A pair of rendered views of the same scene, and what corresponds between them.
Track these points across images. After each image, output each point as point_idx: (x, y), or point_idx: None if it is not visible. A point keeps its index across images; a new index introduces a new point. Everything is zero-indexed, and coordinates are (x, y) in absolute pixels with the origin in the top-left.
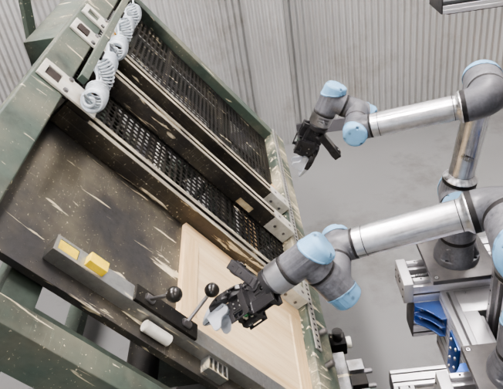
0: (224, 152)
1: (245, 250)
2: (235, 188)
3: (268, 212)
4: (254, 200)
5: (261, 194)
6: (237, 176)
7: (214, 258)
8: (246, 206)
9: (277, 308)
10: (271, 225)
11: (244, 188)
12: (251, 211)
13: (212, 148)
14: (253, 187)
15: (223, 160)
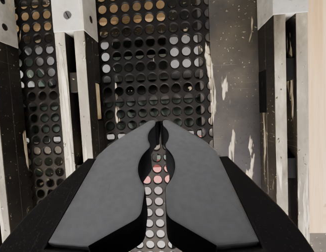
0: (9, 181)
1: (307, 132)
2: (96, 141)
3: (87, 51)
4: (90, 96)
5: (8, 54)
6: (66, 150)
7: (325, 171)
8: (97, 97)
9: None
10: (93, 28)
11: (86, 128)
12: (96, 81)
13: (19, 198)
14: (12, 79)
15: (20, 164)
